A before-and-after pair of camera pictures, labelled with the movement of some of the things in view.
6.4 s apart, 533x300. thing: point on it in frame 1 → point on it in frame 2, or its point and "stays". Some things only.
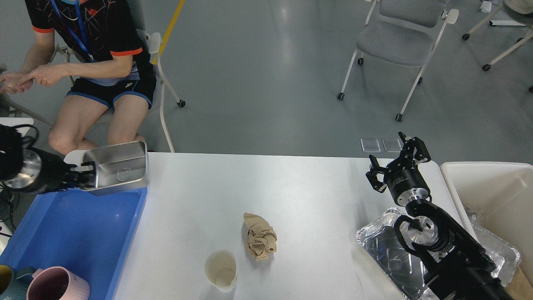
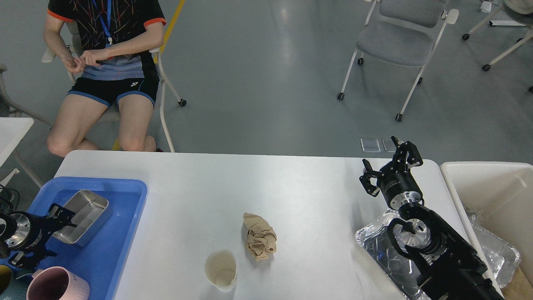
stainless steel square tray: (118, 167) → (92, 212)
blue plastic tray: (89, 234) stays
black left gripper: (56, 173) → (33, 233)
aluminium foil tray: (402, 264) stays
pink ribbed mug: (57, 283) stays
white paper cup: (221, 269) stays
